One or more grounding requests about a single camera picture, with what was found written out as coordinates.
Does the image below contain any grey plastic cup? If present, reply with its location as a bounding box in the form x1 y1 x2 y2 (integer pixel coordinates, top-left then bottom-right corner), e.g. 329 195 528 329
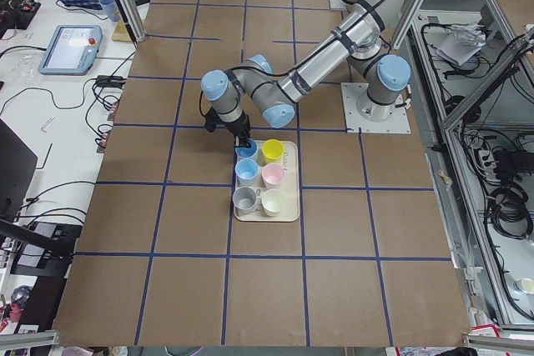
232 187 257 213

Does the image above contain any pink plastic cup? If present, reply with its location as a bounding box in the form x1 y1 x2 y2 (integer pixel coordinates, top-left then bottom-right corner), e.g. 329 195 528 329
261 163 285 189

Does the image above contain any blue cup on desk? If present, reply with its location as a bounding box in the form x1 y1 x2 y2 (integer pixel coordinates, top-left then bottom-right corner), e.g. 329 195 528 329
99 0 120 22

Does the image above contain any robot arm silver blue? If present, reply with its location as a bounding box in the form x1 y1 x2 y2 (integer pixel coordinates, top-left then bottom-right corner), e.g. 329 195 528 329
201 0 411 148

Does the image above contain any crumpled white paper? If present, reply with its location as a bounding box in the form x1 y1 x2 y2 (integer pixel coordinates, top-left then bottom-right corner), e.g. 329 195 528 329
436 23 486 66

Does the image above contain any wooden stand base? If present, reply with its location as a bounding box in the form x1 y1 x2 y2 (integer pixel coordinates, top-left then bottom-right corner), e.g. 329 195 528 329
112 19 136 43

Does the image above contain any yellow plastic cup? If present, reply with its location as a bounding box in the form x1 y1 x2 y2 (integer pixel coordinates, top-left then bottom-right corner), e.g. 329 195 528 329
261 138 285 164

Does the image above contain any black monitor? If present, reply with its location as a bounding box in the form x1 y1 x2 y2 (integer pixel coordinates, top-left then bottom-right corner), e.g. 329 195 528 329
0 121 38 223

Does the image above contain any cream white plastic cup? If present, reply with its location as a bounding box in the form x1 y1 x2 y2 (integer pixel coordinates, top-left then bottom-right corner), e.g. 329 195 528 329
261 188 285 217

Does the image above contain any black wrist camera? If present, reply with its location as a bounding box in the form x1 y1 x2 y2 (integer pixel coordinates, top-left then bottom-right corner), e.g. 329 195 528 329
204 108 221 133

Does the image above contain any light blue plastic cup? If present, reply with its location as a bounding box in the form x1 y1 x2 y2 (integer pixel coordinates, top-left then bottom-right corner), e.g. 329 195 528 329
234 143 258 161

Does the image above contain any near teach pendant tablet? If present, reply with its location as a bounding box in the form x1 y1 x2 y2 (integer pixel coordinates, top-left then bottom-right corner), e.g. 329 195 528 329
38 25 103 75

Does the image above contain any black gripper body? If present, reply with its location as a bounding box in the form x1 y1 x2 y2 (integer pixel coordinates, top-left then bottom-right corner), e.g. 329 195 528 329
220 113 250 142

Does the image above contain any blue plastic cup on tray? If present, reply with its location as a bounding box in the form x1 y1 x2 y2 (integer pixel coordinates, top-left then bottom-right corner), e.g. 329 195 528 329
234 158 259 186

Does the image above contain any cream serving tray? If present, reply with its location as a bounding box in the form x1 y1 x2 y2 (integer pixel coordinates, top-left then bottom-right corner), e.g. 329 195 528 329
233 140 300 222

